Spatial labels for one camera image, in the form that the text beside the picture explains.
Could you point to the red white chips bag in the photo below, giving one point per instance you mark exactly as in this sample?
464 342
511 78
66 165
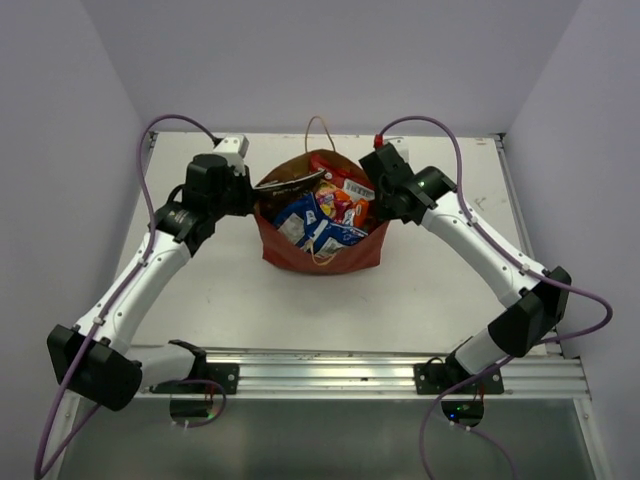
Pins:
344 175

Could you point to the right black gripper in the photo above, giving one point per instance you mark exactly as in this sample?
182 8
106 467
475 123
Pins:
383 213

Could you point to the red paper bag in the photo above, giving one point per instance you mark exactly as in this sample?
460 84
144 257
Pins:
279 252

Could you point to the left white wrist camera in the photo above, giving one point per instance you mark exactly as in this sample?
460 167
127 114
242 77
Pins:
233 148

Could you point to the brown kettle chips bag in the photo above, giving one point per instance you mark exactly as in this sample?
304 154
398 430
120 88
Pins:
278 193

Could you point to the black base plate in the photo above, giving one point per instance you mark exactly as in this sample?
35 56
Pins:
437 375
213 378

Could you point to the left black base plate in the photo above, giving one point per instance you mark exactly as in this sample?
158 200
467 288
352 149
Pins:
213 378

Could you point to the blue white snack bag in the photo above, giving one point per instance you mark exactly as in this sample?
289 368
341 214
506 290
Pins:
308 228

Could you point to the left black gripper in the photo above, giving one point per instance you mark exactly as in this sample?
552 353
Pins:
243 181

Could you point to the orange Fox's candy bag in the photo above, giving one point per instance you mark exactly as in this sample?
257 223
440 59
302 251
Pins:
340 207

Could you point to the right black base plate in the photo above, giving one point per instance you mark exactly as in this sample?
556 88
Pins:
437 375

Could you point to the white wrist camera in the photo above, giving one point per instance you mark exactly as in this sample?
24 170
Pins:
398 142
233 148

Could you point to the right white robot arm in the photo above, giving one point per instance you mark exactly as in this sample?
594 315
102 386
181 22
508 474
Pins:
430 199

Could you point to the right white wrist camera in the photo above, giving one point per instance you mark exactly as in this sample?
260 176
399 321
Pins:
398 142

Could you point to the aluminium front rail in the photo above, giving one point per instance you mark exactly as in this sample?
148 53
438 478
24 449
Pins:
308 375

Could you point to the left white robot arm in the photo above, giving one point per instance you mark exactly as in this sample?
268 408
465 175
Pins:
89 358

